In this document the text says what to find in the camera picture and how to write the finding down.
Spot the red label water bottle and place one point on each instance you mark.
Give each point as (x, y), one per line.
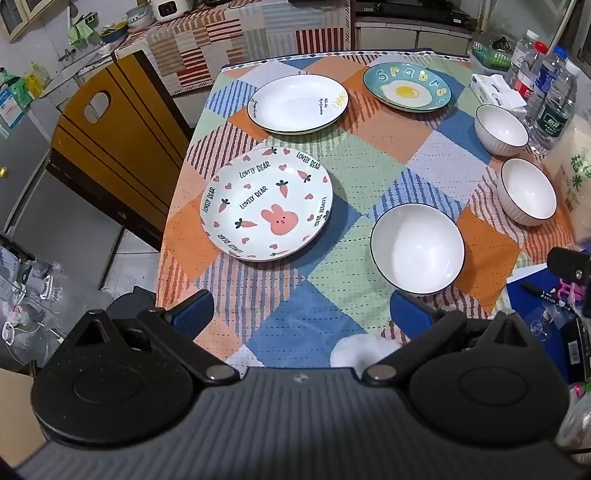
(529, 51)

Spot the green plastic basket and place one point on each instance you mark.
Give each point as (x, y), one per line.
(493, 51)

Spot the colourful patchwork tablecloth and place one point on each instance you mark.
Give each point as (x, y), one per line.
(292, 313)

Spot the green label water bottle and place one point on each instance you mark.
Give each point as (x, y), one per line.
(556, 111)

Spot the blue label water bottle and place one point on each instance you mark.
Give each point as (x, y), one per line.
(549, 70)

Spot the clear bag of rice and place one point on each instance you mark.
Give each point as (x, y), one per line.
(568, 166)

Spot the black marker pen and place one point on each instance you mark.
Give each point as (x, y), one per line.
(540, 293)

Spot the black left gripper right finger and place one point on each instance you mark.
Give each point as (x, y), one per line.
(433, 333)

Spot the large white bowl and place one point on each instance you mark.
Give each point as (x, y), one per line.
(417, 248)

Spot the teal fried egg plate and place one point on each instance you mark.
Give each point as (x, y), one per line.
(407, 87)

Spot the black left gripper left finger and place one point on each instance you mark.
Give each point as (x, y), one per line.
(173, 331)

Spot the white ribbed bowl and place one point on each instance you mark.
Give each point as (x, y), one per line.
(525, 193)
(499, 131)

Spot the wooden chair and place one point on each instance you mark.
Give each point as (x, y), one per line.
(120, 143)

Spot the patchwork covered counter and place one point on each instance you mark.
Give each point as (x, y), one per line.
(189, 52)

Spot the white rice cooker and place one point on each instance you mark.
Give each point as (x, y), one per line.
(166, 10)

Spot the white tissue pack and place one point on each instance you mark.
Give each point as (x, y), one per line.
(493, 90)

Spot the blue notebook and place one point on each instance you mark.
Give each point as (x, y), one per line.
(552, 324)

